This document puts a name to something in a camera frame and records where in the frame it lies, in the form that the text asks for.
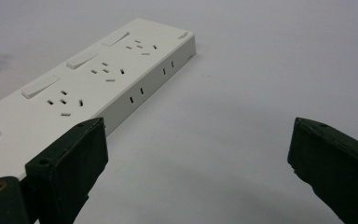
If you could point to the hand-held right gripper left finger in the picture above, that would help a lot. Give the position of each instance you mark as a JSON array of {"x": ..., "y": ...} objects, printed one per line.
[{"x": 65, "y": 168}]

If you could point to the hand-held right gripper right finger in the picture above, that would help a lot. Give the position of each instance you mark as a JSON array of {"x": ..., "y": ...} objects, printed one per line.
[{"x": 335, "y": 168}]

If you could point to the white power strip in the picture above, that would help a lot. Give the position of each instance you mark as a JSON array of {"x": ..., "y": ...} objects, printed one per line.
[{"x": 84, "y": 93}]

